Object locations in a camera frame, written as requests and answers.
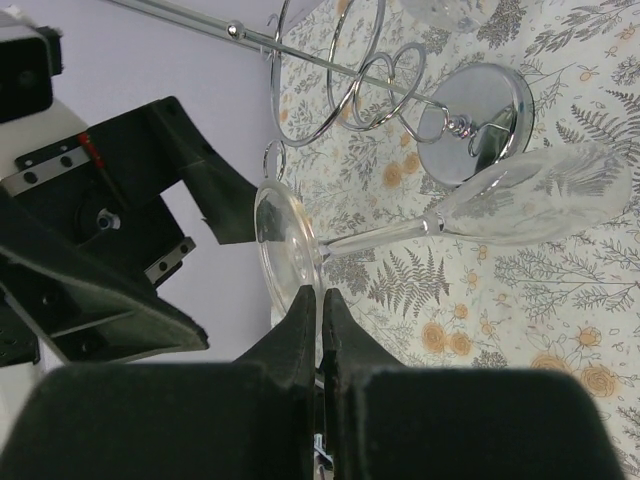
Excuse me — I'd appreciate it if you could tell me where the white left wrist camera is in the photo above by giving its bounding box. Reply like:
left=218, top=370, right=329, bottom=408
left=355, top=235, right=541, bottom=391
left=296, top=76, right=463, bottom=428
left=1, top=5, right=88, bottom=196

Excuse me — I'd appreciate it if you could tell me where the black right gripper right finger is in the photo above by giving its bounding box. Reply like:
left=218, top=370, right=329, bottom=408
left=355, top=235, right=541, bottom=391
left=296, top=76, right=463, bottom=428
left=322, top=289, right=623, bottom=479

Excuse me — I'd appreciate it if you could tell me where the clear wine glass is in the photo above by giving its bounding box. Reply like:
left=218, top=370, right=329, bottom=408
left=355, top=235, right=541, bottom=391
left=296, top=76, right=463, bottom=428
left=400, top=0, right=499, bottom=33
left=252, top=142, right=634, bottom=316

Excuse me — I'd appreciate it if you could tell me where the chrome wine glass rack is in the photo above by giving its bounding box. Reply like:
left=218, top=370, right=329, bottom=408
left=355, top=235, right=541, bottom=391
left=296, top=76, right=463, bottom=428
left=121, top=1, right=534, bottom=187

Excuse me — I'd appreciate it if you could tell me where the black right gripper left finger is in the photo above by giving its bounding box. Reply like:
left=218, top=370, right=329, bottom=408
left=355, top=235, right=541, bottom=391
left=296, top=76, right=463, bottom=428
left=8, top=286, right=316, bottom=479

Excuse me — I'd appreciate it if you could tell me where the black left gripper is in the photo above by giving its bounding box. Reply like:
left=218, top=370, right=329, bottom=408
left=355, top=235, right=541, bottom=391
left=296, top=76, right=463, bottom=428
left=1, top=97, right=257, bottom=365

